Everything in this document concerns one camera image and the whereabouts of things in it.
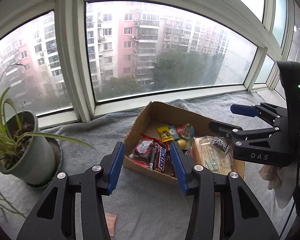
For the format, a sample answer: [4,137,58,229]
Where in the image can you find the clear red-end candy bag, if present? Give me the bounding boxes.
[128,134,154,169]

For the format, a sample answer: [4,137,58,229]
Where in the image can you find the brown cardboard box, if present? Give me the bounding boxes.
[122,101,246,196]

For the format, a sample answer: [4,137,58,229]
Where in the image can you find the pink wafer snack packet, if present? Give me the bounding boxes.
[105,212,117,237]

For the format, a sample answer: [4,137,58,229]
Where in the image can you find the spider plant leaves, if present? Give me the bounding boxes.
[0,88,91,177]

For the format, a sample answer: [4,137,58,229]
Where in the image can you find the black white candy packet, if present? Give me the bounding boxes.
[211,137,230,155]

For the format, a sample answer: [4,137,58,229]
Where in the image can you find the Snickers bar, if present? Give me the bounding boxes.
[149,142,158,170]
[155,144,168,173]

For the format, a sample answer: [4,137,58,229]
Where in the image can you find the teal candy packet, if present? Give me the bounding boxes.
[168,125,180,141]

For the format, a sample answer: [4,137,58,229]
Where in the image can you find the yellow candy packet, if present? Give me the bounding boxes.
[157,126,174,142]

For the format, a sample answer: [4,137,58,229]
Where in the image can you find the green plant pot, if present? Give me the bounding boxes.
[0,111,56,186]

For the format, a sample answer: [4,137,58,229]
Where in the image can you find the yellow round candy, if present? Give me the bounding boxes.
[177,139,187,149]

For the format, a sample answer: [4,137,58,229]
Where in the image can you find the round red green jelly cup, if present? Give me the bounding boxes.
[176,123,195,140]

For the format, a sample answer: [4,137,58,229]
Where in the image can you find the bagged sliced bread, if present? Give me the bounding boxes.
[191,136,233,175]

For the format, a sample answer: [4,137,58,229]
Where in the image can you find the white gloved right hand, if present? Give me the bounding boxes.
[259,162,297,209]

